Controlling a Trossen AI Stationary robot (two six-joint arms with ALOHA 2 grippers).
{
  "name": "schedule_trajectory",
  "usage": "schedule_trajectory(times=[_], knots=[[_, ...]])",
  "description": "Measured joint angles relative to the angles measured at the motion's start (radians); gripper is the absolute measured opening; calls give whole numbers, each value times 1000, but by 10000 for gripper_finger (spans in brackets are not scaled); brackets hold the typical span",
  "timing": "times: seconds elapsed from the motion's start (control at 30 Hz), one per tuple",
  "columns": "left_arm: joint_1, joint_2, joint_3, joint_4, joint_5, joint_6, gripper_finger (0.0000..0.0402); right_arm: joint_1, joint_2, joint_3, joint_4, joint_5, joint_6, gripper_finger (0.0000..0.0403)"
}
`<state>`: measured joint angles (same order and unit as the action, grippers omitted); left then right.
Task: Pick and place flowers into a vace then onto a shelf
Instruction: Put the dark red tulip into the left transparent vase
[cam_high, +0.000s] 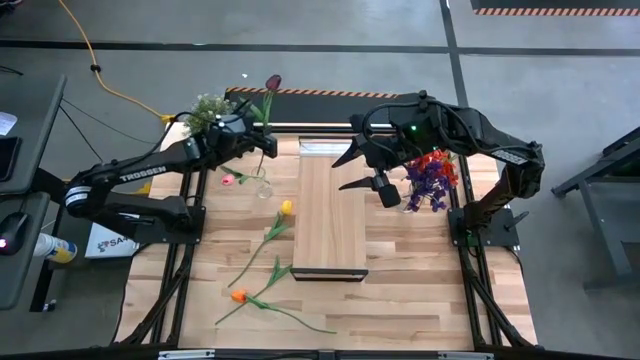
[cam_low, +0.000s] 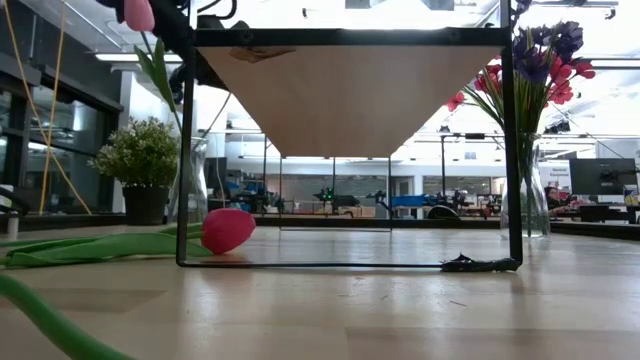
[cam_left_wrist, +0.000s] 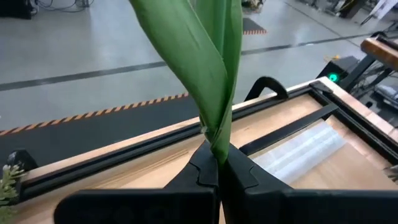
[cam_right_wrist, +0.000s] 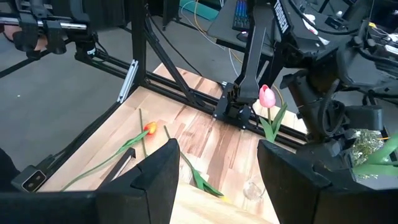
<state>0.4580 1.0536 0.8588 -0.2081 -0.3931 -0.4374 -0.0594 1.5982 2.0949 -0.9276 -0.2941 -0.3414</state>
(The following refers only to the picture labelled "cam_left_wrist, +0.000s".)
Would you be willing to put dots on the wooden top work table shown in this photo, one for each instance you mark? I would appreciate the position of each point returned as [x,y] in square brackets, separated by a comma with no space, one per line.
[379,53]

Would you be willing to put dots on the black striped-edge floor mat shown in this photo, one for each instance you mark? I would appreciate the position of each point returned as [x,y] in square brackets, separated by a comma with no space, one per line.
[250,25]
[93,133]

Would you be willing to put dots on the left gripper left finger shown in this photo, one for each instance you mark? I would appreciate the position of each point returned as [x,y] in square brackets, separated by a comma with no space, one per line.
[186,205]

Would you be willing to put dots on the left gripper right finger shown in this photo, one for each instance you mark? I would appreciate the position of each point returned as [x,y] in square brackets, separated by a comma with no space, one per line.
[248,202]

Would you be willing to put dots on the black aluminium table frame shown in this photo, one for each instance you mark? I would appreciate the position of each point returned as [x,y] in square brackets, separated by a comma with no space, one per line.
[124,154]

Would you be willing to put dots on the black table clamp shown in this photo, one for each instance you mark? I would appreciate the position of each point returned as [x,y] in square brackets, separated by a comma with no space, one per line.
[21,158]
[267,82]

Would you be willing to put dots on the dark purple artificial tulip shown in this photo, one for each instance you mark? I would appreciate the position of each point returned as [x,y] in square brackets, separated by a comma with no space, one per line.
[192,62]

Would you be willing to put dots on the black box with green light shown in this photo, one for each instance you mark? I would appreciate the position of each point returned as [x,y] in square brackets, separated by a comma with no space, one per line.
[342,67]

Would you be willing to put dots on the potted green leafy plant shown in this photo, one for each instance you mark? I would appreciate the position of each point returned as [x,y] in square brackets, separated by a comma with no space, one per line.
[7,186]

